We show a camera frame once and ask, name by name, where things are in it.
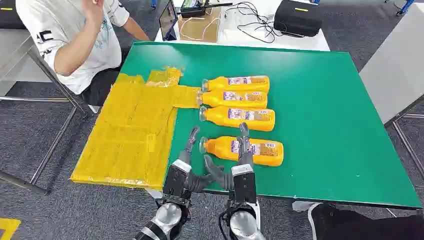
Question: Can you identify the person's right hand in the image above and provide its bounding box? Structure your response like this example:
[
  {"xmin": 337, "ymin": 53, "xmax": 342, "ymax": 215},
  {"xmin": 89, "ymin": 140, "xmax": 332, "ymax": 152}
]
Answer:
[{"xmin": 81, "ymin": 0, "xmax": 106, "ymax": 26}]

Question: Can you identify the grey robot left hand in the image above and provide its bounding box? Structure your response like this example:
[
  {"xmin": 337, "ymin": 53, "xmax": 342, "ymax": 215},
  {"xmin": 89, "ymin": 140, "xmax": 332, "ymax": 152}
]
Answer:
[{"xmin": 163, "ymin": 126, "xmax": 217, "ymax": 200}]

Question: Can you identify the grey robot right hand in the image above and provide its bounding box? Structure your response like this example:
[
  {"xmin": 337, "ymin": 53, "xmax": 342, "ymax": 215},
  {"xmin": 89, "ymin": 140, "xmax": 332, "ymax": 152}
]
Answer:
[{"xmin": 203, "ymin": 122, "xmax": 258, "ymax": 204}]

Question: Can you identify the orange drink bottle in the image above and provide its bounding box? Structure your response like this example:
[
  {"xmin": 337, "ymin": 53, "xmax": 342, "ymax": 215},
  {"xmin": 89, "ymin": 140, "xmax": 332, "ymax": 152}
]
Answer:
[
  {"xmin": 199, "ymin": 105, "xmax": 276, "ymax": 133},
  {"xmin": 202, "ymin": 75, "xmax": 271, "ymax": 94},
  {"xmin": 199, "ymin": 135, "xmax": 285, "ymax": 168},
  {"xmin": 197, "ymin": 90, "xmax": 269, "ymax": 110}
]

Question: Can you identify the person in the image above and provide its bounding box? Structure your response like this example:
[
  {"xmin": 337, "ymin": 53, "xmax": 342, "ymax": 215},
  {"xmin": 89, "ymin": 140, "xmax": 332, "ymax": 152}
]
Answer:
[{"xmin": 14, "ymin": 0, "xmax": 151, "ymax": 115}]

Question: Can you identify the yellow plastic sheet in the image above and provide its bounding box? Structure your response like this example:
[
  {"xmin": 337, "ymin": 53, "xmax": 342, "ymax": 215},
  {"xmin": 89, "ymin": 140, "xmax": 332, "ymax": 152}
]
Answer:
[{"xmin": 70, "ymin": 66, "xmax": 202, "ymax": 191}]

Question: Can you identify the black tablet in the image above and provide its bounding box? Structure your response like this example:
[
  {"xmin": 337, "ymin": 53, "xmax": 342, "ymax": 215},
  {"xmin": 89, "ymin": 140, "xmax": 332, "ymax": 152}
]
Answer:
[{"xmin": 158, "ymin": 0, "xmax": 179, "ymax": 42}]

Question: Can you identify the black case with yellow tag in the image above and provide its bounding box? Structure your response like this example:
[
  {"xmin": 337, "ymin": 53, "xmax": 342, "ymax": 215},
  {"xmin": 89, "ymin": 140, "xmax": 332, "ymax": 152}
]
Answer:
[
  {"xmin": 273, "ymin": 0, "xmax": 323, "ymax": 38},
  {"xmin": 0, "ymin": 0, "xmax": 27, "ymax": 31}
]

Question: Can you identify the green table mat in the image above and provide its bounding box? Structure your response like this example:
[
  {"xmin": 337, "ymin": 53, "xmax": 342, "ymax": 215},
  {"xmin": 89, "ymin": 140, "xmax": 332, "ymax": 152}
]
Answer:
[{"xmin": 117, "ymin": 40, "xmax": 422, "ymax": 210}]

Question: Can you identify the black radio device with antenna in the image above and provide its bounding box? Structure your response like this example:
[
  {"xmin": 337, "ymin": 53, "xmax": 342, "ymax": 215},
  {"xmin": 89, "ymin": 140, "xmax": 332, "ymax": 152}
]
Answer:
[{"xmin": 179, "ymin": 0, "xmax": 234, "ymax": 19}]

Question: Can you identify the brown cardboard box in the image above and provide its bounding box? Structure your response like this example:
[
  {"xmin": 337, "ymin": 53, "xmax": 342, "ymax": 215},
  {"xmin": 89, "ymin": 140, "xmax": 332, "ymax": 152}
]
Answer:
[{"xmin": 177, "ymin": 6, "xmax": 222, "ymax": 44}]

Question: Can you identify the white table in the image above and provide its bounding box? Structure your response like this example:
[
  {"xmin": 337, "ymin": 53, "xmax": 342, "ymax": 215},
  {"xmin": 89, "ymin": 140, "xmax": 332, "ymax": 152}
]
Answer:
[{"xmin": 154, "ymin": 0, "xmax": 331, "ymax": 53}]

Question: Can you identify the grey table with metal legs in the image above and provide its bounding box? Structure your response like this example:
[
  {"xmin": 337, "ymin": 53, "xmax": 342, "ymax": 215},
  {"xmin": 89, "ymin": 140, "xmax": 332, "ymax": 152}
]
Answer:
[{"xmin": 359, "ymin": 3, "xmax": 424, "ymax": 181}]

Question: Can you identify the white cable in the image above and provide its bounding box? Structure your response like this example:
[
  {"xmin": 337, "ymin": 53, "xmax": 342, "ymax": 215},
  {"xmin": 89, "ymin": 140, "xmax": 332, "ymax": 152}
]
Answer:
[{"xmin": 179, "ymin": 8, "xmax": 221, "ymax": 42}]

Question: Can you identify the black cable bundle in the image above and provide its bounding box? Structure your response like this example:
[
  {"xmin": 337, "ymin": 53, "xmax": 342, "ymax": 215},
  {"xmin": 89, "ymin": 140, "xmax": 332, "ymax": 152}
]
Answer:
[{"xmin": 225, "ymin": 1, "xmax": 288, "ymax": 44}]

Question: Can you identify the blue frame part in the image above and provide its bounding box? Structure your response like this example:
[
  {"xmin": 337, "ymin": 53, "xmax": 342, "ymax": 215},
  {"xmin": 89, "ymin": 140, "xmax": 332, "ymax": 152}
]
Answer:
[{"xmin": 396, "ymin": 0, "xmax": 417, "ymax": 17}]

